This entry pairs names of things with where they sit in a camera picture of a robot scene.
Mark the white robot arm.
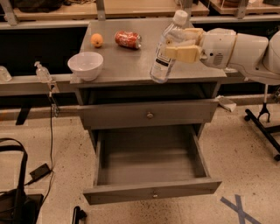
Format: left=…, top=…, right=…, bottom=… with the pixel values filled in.
left=162, top=28, right=280, bottom=85

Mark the open grey middle drawer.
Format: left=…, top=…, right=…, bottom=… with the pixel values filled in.
left=84, top=125, right=221, bottom=205

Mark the small box on floor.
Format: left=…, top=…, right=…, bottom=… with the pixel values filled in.
left=217, top=95, right=236, bottom=112

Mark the clear pump sanitizer bottle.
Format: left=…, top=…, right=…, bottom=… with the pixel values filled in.
left=34, top=61, right=52, bottom=83

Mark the clear plastic water bottle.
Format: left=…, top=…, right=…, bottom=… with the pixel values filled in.
left=150, top=10, right=188, bottom=83

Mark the black power adapter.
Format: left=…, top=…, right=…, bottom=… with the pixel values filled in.
left=30, top=164, right=51, bottom=181

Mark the grey upper drawer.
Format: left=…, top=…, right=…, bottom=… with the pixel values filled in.
left=78, top=99, right=218, bottom=130

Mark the black wheeled stand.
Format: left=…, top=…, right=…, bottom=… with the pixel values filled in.
left=244, top=84, right=280, bottom=162

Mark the black bag with strap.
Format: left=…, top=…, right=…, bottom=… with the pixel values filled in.
left=0, top=138, right=43, bottom=224

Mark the white bowl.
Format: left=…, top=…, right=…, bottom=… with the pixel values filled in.
left=67, top=52, right=103, bottom=81

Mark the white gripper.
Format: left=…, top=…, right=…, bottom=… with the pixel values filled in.
left=164, top=28, right=236, bottom=69

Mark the orange fruit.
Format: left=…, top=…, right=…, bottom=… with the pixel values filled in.
left=90, top=33, right=103, bottom=48

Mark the black object at bottom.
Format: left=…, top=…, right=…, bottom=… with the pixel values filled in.
left=72, top=206, right=88, bottom=224

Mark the red soda can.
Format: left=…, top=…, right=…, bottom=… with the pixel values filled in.
left=115, top=31, right=142, bottom=49

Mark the clear container at left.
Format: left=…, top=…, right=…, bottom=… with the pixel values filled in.
left=0, top=66, right=12, bottom=82

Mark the grey metal drawer cabinet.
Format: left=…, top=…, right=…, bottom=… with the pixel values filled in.
left=71, top=18, right=226, bottom=145

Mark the black power cable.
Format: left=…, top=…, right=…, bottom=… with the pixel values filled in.
left=24, top=90, right=57, bottom=205

